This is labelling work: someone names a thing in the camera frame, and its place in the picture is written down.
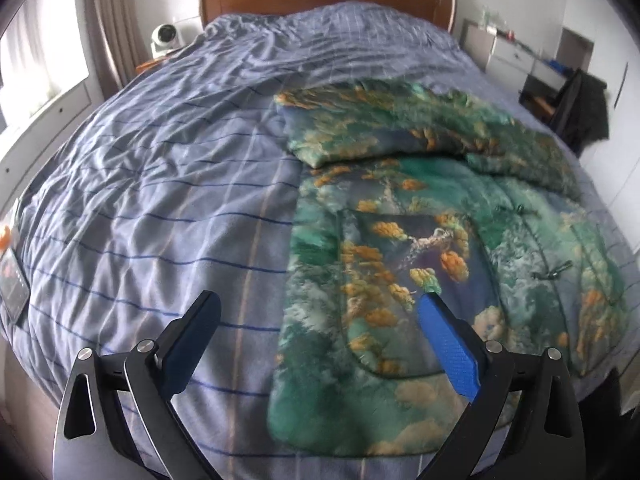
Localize white desk fan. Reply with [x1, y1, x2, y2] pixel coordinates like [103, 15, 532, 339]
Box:
[150, 23, 180, 58]

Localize wooden chair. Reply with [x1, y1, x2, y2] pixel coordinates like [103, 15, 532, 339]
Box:
[520, 72, 566, 121]

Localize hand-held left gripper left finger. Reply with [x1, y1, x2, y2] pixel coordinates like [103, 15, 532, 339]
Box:
[54, 290, 222, 480]

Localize brown curtain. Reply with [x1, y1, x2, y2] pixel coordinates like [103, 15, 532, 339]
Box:
[82, 0, 133, 103]

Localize green printed padded jacket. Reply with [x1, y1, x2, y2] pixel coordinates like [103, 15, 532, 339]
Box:
[267, 80, 632, 458]

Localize white desk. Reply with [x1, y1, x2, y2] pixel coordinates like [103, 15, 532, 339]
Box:
[460, 17, 576, 91]

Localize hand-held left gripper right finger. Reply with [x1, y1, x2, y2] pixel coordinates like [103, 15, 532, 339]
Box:
[415, 292, 583, 480]

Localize clear plastic bag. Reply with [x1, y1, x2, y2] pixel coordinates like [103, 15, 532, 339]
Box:
[0, 200, 23, 256]

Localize black smartphone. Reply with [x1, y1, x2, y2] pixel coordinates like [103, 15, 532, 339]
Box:
[0, 247, 31, 323]

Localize white sheer curtain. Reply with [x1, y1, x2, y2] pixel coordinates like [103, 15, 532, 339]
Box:
[0, 0, 91, 131]

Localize black coat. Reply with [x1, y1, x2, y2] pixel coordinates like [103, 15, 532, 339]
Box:
[550, 67, 611, 156]

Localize blue checked blanket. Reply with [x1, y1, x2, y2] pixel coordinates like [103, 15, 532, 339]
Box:
[0, 2, 640, 480]

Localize white window seat cabinet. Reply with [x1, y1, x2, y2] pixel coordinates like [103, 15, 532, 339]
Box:
[0, 80, 101, 211]

